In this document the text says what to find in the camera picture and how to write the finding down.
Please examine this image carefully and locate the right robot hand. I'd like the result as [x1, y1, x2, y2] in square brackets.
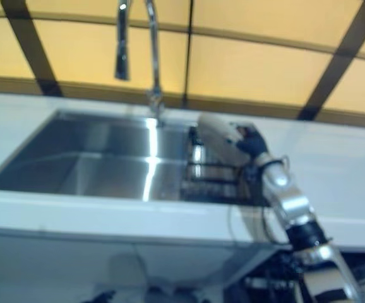
[227, 121, 271, 159]

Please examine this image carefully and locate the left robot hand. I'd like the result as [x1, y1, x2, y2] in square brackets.
[90, 289, 117, 303]

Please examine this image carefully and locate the cream round plate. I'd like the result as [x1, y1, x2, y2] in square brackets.
[197, 112, 253, 167]

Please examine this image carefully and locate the built-in dishwasher with door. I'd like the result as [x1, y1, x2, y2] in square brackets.
[222, 245, 365, 303]

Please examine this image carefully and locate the black sink dish rack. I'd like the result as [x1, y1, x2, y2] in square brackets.
[179, 125, 261, 205]

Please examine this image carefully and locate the white glossy cabinet door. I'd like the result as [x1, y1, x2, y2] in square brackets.
[0, 226, 147, 303]
[134, 242, 283, 287]

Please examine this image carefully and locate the chrome pull-down kitchen faucet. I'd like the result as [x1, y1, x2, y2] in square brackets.
[114, 0, 167, 128]

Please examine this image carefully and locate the stainless steel kitchen sink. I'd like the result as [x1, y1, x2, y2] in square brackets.
[0, 108, 267, 206]

